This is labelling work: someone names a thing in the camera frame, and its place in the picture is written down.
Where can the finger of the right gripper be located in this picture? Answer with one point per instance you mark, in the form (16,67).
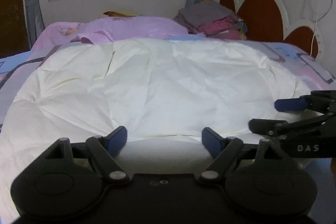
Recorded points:
(292,105)
(268,127)

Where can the cream white puffer jacket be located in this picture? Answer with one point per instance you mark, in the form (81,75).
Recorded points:
(147,92)

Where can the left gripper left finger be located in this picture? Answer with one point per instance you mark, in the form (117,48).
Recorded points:
(103,152)

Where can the red white headboard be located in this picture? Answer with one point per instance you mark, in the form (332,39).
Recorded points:
(268,21)

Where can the patterned bed sheet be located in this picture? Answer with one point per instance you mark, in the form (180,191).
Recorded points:
(302,61)

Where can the yellow printed pillow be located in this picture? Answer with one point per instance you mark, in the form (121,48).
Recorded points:
(119,14)

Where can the pink blanket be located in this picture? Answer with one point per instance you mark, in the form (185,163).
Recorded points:
(108,29)

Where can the brown wooden door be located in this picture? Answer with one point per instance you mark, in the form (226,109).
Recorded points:
(13,28)

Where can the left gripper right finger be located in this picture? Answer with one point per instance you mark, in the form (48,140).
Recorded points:
(224,152)

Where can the stack of folded clothes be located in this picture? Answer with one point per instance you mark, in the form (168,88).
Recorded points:
(212,20)

